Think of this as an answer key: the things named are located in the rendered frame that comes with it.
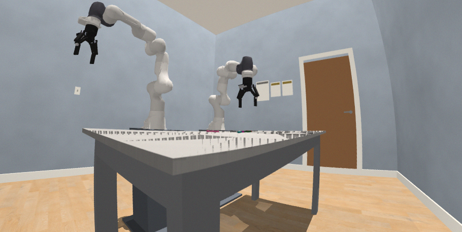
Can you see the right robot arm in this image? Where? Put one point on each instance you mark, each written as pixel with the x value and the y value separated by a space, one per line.
pixel 107 16

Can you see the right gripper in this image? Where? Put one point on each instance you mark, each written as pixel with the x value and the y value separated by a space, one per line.
pixel 89 33

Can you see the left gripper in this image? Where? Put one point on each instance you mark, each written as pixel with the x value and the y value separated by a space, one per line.
pixel 242 91

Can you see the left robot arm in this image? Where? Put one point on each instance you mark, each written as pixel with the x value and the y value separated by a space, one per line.
pixel 245 68

